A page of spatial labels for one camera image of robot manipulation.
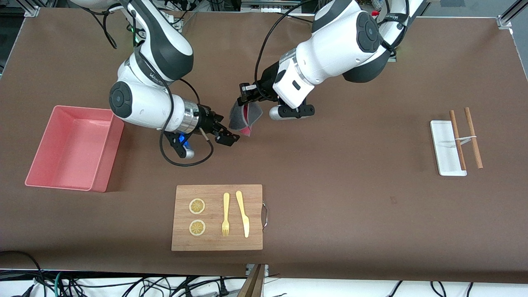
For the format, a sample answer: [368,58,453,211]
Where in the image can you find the wooden cutting board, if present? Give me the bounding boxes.
[171,184,263,251]

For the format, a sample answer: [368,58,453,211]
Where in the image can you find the yellow plastic knife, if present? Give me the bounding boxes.
[236,191,250,238]

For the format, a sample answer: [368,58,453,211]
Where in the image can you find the grey and pink cloth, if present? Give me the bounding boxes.
[228,100,264,137]

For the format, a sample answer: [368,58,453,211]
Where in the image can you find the black table cable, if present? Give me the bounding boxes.
[285,12,315,24]

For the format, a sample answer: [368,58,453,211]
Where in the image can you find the yellow plastic fork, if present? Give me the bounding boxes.
[222,192,230,237]

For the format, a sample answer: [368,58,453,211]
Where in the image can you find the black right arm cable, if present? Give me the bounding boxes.
[89,4,215,167]

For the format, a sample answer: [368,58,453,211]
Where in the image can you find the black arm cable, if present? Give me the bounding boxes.
[89,4,215,167]
[254,0,318,89]

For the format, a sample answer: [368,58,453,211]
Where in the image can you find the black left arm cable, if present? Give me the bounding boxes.
[254,0,318,89]

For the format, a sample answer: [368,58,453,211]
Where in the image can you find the pink plastic bin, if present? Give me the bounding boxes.
[25,105,125,193]

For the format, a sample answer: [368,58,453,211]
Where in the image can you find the white rectangular tray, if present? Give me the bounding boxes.
[430,120,467,177]

